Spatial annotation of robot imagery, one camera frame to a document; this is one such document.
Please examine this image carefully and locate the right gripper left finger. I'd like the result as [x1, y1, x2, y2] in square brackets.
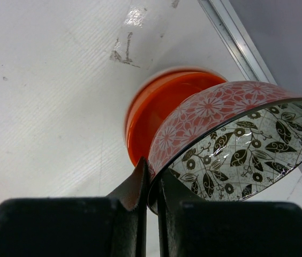
[0, 158, 148, 256]

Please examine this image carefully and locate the pink floral ceramic bowl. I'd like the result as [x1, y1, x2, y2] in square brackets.
[148, 81, 302, 213]

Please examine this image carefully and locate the large orange ceramic bowl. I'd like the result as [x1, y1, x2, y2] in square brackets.
[126, 72, 226, 165]

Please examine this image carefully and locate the aluminium table edge rail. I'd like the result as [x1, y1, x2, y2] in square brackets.
[198, 0, 302, 199]

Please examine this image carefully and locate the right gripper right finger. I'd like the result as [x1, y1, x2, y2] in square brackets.
[157, 171, 302, 256]

